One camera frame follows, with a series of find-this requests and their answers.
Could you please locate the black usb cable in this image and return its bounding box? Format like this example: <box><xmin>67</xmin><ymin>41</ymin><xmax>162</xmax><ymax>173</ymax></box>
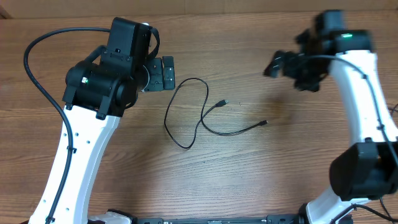
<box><xmin>164</xmin><ymin>77</ymin><xmax>269</xmax><ymax>149</ymax></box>

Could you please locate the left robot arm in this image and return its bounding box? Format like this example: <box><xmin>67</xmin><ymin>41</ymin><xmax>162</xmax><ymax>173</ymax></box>
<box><xmin>29</xmin><ymin>17</ymin><xmax>175</xmax><ymax>223</ymax></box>

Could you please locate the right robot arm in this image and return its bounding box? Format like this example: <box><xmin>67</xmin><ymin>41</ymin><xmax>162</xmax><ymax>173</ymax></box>
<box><xmin>264</xmin><ymin>10</ymin><xmax>397</xmax><ymax>223</ymax></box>

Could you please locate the right camera cable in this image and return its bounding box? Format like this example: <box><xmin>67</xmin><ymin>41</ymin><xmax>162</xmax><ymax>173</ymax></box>
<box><xmin>298</xmin><ymin>55</ymin><xmax>398</xmax><ymax>175</ymax></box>

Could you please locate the camera cable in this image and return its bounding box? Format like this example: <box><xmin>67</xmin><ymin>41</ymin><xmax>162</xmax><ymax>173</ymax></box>
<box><xmin>23</xmin><ymin>27</ymin><xmax>111</xmax><ymax>224</ymax></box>
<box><xmin>298</xmin><ymin>55</ymin><xmax>398</xmax><ymax>175</ymax></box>

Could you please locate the left camera cable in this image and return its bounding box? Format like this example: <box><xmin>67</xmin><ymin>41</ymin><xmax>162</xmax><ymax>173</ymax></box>
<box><xmin>23</xmin><ymin>27</ymin><xmax>111</xmax><ymax>224</ymax></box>

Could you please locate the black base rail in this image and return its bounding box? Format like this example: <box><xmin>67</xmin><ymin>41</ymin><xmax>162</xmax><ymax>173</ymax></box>
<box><xmin>86</xmin><ymin>208</ymin><xmax>354</xmax><ymax>224</ymax></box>

